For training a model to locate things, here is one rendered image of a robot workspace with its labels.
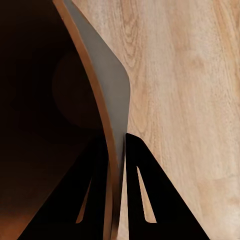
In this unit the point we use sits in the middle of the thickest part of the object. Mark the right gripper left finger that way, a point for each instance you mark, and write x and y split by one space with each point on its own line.
56 219

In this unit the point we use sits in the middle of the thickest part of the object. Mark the trash can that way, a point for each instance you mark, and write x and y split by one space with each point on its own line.
60 86

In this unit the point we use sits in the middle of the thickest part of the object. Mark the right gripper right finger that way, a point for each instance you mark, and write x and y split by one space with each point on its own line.
174 220

